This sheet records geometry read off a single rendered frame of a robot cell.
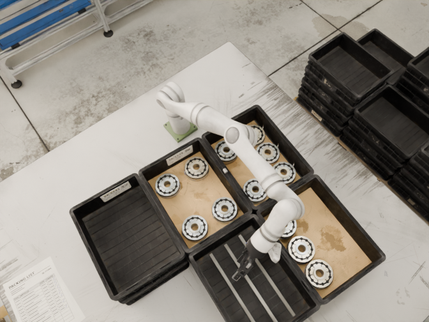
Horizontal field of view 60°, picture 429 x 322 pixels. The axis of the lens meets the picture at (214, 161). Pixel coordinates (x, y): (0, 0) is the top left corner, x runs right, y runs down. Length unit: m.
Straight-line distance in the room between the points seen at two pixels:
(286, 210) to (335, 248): 0.44
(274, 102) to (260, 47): 1.24
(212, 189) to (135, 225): 0.35
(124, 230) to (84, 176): 0.41
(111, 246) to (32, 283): 0.39
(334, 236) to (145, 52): 2.18
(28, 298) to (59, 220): 0.33
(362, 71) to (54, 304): 2.05
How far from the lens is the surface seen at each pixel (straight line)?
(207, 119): 1.39
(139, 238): 1.54
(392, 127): 2.43
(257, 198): 1.52
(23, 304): 1.78
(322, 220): 1.57
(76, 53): 3.31
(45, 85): 3.20
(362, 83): 2.41
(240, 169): 1.60
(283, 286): 1.48
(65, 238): 1.77
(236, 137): 1.26
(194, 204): 1.54
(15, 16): 2.97
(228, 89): 1.98
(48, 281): 1.75
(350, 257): 1.56
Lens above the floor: 2.28
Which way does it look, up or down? 64 degrees down
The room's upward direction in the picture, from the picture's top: 3 degrees counter-clockwise
